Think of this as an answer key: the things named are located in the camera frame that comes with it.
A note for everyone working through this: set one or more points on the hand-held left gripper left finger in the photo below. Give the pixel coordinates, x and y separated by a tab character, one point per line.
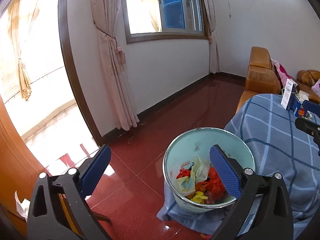
96	171

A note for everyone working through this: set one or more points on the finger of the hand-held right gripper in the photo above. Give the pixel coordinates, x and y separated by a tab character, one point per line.
312	105
308	126

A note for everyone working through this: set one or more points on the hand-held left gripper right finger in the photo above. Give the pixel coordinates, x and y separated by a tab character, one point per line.
226	171

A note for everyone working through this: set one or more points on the yellow-green plastic bag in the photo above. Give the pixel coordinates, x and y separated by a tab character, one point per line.
200	170

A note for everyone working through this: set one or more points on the red yellow candy wrapper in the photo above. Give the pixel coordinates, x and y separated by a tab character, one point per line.
198	196

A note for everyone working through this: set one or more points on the clear red plastic wrapper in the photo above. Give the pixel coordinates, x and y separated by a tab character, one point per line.
183	173

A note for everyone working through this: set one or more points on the light blue waste bin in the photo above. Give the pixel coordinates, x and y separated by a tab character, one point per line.
185	145

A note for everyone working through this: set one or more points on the white tissue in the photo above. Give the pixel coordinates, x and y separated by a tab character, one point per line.
302	95

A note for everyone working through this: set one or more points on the pink white patterned pillow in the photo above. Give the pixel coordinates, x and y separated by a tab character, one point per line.
280	72
317	86

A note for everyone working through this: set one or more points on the tan leather sofa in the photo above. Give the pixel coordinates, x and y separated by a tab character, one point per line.
308	80

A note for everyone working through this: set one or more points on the white milk carton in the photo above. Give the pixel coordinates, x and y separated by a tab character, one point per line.
288	95

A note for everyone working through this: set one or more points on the blue plaid tablecloth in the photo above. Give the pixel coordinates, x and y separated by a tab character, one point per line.
270	142

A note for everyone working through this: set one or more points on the tan leather armchair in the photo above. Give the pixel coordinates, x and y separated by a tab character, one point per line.
260	80

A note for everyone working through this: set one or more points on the crumpled white paper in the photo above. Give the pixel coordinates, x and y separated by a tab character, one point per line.
22	203

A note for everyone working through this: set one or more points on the tan balcony curtain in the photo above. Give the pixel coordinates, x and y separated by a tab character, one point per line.
22	80

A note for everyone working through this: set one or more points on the pink curtain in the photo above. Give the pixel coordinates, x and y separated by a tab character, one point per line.
210	30
115	55

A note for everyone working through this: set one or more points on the brown framed window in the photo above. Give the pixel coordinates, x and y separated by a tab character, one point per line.
165	7

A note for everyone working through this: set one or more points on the brown door frame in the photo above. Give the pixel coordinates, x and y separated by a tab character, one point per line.
75	67

